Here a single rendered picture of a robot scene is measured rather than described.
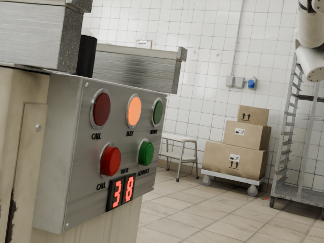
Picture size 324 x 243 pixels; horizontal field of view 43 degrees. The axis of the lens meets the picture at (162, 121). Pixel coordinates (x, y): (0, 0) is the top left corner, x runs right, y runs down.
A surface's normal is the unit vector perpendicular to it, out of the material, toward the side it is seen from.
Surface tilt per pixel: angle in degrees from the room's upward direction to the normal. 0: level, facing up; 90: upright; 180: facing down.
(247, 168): 91
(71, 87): 90
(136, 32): 90
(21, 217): 90
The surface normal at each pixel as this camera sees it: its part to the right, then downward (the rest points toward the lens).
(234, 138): -0.56, 0.01
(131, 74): -0.32, 0.00
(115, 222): 0.94, 0.15
